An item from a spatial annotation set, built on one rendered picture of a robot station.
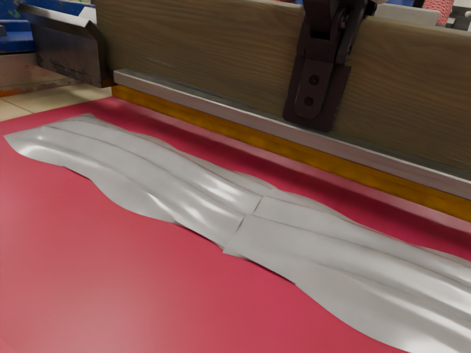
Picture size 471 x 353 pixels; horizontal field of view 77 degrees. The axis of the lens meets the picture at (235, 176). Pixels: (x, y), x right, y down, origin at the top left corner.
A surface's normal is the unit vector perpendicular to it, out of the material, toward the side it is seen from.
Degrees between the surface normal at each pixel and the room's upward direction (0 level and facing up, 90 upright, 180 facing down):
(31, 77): 90
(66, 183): 0
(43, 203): 0
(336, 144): 90
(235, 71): 90
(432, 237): 0
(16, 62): 90
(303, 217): 34
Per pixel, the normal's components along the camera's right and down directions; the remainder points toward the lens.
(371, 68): -0.48, 0.40
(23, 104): 0.14, -0.85
